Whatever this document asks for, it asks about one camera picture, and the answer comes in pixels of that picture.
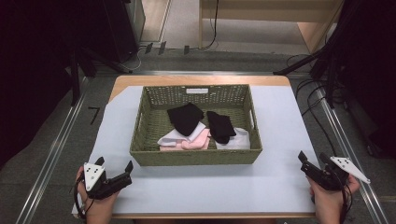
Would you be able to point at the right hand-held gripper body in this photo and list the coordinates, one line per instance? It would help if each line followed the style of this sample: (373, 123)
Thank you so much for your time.
(327, 177)

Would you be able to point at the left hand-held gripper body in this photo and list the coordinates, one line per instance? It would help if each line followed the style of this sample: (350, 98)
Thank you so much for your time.
(107, 185)

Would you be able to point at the green woven basket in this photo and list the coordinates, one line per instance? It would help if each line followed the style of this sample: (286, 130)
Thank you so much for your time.
(149, 155)

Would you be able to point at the white sock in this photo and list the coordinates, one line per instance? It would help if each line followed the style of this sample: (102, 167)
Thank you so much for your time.
(239, 141)
(169, 140)

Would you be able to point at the pink sock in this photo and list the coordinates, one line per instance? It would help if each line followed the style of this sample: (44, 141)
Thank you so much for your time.
(199, 141)

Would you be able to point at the large black sock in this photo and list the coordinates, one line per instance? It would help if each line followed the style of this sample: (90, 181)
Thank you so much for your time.
(185, 118)

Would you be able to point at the narrow black sock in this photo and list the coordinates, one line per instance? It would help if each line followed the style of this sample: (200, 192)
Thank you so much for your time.
(220, 127)

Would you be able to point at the person's right hand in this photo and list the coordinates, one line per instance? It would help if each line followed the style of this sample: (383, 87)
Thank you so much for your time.
(327, 199)

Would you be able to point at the person's left hand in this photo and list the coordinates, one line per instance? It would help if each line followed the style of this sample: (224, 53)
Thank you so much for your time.
(99, 207)

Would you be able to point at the light blue table mat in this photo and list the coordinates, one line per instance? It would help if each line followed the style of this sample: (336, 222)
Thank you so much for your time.
(280, 130)

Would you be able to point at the black stand leg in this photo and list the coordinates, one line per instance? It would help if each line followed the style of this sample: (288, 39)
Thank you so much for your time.
(299, 62)

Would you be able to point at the black curtain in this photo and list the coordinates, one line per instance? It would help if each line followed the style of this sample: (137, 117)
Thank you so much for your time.
(34, 62)
(367, 68)

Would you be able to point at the dark cabinet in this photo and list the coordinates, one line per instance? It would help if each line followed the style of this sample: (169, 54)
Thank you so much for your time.
(137, 18)

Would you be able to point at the light wooden desk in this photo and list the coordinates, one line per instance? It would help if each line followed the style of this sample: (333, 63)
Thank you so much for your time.
(267, 12)

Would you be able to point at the aluminium floor rail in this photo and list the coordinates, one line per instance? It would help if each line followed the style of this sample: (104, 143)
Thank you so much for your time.
(53, 155)
(345, 146)

